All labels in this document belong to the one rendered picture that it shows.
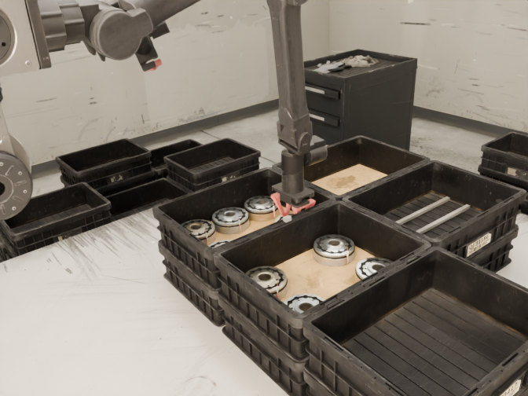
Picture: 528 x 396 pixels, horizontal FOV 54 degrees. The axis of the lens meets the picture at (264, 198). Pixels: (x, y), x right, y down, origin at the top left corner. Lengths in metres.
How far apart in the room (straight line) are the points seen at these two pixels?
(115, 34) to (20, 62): 0.15
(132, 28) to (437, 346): 0.81
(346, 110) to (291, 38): 1.65
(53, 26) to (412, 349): 0.85
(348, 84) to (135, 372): 1.92
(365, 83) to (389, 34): 2.33
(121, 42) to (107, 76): 3.41
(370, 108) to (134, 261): 1.73
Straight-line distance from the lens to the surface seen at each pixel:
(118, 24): 0.90
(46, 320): 1.48
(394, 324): 1.14
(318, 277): 1.25
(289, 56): 1.17
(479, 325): 1.18
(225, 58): 4.84
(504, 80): 4.60
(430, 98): 4.98
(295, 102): 1.23
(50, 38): 0.87
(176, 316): 1.38
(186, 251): 1.31
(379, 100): 2.98
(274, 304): 1.02
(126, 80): 4.39
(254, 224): 1.48
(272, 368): 1.17
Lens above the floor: 1.56
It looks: 27 degrees down
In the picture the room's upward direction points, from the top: 3 degrees counter-clockwise
